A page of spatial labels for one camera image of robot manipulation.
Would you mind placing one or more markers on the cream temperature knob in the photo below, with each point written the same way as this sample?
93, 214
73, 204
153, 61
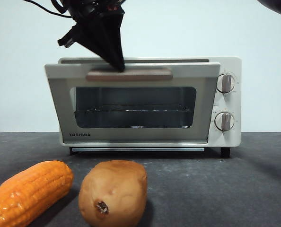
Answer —
225, 83

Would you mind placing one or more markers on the brown potato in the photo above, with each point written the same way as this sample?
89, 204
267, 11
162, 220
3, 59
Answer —
114, 189

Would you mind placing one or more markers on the cream timer knob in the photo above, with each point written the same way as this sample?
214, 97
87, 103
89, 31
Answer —
224, 121

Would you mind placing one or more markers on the cream Toshiba toaster oven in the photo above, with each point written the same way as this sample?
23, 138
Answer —
228, 63

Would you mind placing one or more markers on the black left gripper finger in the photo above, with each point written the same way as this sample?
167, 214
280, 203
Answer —
113, 37
90, 37

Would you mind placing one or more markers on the orange corn cob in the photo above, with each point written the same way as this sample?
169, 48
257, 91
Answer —
29, 191

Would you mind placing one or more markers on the metal crumb tray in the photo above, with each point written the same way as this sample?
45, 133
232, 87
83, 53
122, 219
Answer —
135, 149

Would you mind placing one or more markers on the black oven foot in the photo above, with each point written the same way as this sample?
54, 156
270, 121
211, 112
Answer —
225, 152

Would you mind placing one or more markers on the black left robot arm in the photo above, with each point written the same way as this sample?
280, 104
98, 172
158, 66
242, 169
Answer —
88, 7

